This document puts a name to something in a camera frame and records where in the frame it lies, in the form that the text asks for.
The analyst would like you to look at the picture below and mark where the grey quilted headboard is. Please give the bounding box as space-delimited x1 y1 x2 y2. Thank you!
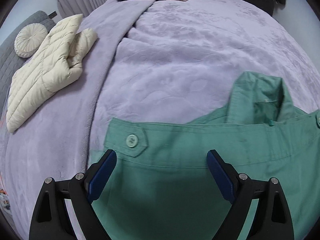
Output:
0 10 57 117

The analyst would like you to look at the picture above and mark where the green work jacket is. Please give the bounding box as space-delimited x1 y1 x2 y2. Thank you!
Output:
89 71 320 240

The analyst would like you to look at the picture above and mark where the purple fleece blanket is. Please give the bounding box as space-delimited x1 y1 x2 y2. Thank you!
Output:
0 0 320 240

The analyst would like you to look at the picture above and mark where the round cream pleated pillow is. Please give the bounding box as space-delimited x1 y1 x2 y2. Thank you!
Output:
14 24 48 58

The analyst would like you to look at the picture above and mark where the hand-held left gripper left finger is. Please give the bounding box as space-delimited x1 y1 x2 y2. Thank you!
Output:
29 149 117 240

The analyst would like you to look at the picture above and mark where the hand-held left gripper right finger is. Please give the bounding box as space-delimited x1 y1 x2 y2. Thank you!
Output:
206 149 295 240

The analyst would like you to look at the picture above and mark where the cream puffer jacket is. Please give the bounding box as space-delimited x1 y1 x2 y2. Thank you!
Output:
5 14 98 133

